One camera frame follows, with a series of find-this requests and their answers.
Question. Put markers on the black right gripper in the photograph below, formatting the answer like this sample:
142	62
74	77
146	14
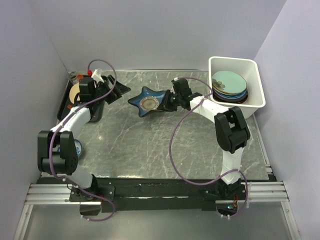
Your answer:
167	106

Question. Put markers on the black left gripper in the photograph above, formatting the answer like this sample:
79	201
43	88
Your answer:
118	90

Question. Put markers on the blue polka dot plate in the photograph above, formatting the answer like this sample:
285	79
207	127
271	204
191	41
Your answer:
230	96

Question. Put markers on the mint green flower plate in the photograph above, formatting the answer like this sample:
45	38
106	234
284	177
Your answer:
228	82

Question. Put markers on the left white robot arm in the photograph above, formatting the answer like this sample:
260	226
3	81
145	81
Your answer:
56	148

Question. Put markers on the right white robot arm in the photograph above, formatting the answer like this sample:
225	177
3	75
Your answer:
231	129

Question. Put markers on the white plastic bin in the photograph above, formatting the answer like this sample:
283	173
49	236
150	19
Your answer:
246	68

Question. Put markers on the orange plastic spoon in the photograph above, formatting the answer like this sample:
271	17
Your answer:
79	77

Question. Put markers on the floral beige plate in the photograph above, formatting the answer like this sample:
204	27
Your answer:
74	93

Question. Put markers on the clear glass cup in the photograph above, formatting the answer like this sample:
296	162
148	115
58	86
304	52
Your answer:
72	77

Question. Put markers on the blue patterned small bowl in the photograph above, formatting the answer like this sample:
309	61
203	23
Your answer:
78	147

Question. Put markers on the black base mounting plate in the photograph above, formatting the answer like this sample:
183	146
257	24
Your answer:
150	194

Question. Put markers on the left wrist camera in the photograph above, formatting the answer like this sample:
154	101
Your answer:
96	74

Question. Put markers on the aluminium rail frame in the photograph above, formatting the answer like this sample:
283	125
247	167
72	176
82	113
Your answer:
49	215

